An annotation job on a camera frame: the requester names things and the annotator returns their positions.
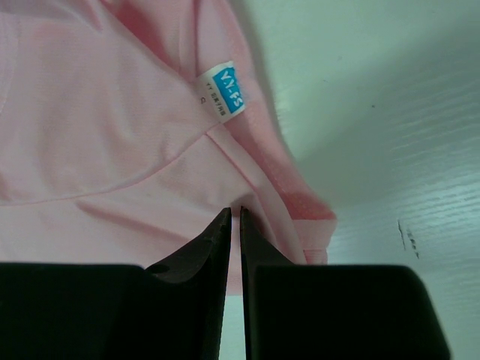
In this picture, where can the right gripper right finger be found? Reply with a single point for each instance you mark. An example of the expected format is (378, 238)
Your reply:
(260, 261)

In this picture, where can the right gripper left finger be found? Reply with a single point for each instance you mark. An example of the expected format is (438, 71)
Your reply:
(189, 306)

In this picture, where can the pink polo shirt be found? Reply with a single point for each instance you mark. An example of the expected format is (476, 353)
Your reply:
(126, 126)

